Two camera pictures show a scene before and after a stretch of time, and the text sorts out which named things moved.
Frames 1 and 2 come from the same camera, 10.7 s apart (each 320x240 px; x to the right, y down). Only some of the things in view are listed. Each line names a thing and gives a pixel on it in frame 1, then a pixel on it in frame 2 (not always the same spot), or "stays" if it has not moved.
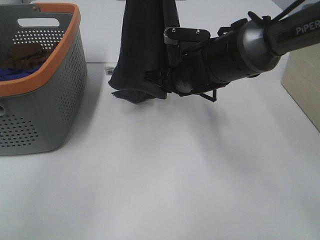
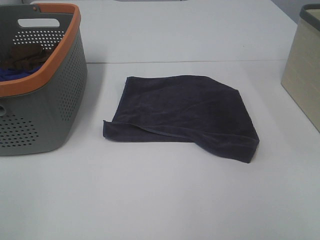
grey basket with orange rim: (39, 112) stays
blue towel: (9, 74) stays
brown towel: (24, 56) stays
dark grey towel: (143, 48) → (196, 109)
